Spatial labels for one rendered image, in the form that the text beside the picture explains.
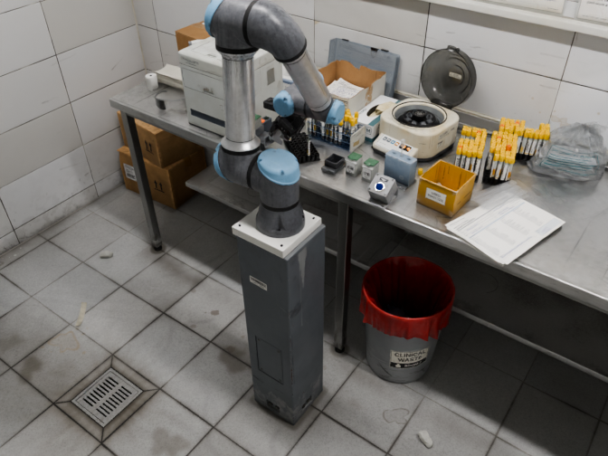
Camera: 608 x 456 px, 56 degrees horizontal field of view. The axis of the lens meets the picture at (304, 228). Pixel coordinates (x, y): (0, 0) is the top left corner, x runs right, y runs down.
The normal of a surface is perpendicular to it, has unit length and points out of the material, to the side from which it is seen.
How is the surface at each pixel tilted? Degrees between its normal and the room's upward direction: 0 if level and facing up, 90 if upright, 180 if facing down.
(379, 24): 90
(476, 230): 1
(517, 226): 0
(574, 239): 0
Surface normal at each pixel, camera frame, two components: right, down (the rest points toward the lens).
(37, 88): 0.81, 0.36
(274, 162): 0.11, -0.73
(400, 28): -0.59, 0.52
